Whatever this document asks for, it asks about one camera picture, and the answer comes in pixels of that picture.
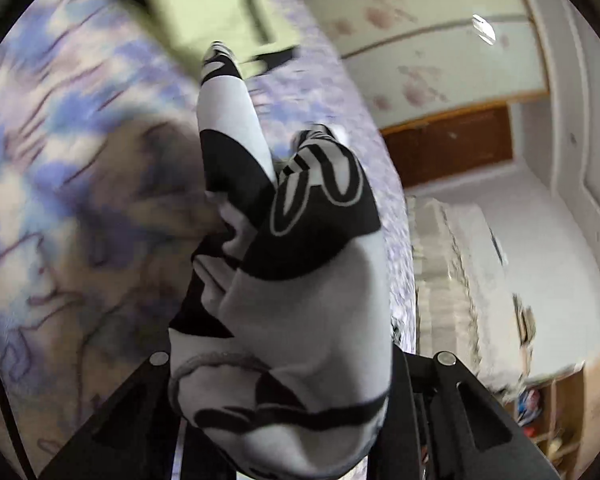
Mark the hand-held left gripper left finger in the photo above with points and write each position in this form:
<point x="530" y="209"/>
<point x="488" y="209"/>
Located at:
<point x="130" y="425"/>

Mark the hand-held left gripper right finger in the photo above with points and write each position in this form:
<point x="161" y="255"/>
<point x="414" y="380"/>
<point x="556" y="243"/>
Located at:
<point x="445" y="425"/>

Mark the white black printed garment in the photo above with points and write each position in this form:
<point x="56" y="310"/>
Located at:
<point x="290" y="310"/>

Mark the white lace furniture cover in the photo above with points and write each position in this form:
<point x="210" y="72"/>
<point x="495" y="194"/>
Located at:
<point x="460" y="270"/>

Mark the brown wooden panel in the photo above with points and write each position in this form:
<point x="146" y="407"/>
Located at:
<point x="450" y="145"/>

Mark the purple floral bed sheet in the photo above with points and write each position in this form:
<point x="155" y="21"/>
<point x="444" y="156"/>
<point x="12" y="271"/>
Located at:
<point x="55" y="110"/>

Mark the flower print wardrobe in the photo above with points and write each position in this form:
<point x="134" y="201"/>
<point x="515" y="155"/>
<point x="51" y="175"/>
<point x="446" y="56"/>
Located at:
<point x="420" y="35"/>

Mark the light green garment black trim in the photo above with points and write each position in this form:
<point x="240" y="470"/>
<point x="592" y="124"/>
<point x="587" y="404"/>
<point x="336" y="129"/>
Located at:
<point x="195" y="5"/>

